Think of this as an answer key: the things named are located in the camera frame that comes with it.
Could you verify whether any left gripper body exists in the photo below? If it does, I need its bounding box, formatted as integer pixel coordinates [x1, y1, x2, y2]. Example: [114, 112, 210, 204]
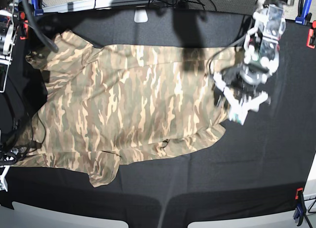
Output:
[212, 67, 271, 112]

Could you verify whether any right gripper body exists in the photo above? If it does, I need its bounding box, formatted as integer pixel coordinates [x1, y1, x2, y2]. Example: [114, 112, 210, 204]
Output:
[0, 145, 27, 168]

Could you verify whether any camouflage t-shirt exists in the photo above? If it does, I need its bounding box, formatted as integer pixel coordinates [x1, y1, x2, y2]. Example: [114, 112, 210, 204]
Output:
[17, 31, 243, 187]

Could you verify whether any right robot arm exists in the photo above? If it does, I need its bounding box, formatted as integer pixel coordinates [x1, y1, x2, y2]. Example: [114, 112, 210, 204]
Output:
[0, 0, 58, 191]

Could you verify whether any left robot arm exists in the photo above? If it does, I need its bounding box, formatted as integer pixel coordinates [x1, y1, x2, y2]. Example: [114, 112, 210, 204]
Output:
[209, 0, 294, 125]

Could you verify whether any black table cloth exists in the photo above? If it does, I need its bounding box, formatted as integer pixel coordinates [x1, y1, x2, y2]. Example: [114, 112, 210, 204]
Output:
[0, 9, 316, 228]

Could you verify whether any orange clamp far right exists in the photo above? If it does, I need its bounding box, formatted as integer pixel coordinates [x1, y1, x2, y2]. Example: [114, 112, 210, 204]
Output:
[306, 20, 316, 49]

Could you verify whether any blue clamp top right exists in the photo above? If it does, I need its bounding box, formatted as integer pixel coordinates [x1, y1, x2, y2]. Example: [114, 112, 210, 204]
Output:
[295, 0, 312, 25]

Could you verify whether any orange blue clamp bottom right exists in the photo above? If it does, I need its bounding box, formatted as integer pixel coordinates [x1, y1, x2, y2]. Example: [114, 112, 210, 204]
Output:
[293, 188, 313, 228]

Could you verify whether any white tab on cloth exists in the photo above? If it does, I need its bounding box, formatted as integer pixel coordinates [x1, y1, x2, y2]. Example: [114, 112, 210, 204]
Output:
[134, 6, 149, 24]

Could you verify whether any orange clamp far left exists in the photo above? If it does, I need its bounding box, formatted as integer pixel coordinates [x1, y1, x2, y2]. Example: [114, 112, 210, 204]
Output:
[18, 11, 29, 40]

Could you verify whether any blue clamp top left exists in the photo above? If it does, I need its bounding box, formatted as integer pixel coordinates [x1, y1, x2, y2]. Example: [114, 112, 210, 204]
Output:
[31, 0, 44, 16]

